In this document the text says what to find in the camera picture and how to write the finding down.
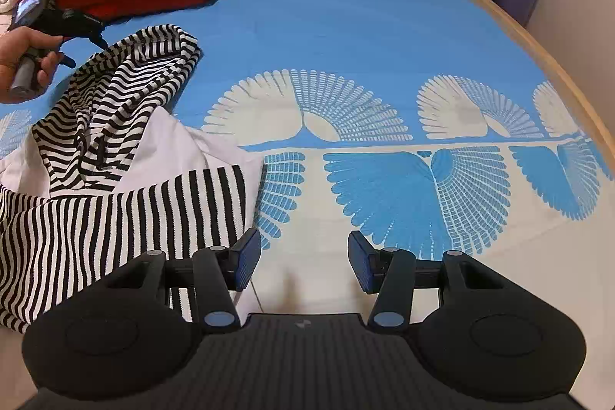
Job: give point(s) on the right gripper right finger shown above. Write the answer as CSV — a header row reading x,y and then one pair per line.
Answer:
x,y
391,275

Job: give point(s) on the striped white hooded garment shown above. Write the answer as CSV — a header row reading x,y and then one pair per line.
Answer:
x,y
110,174

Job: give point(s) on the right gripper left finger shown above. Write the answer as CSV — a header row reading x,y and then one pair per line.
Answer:
x,y
213,273

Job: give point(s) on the wooden bed frame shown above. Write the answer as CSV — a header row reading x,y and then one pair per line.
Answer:
x,y
568,90

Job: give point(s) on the blue white patterned bedsheet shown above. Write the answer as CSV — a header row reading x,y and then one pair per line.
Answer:
x,y
422,125

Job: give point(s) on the person's left hand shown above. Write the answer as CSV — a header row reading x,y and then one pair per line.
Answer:
x,y
15,44

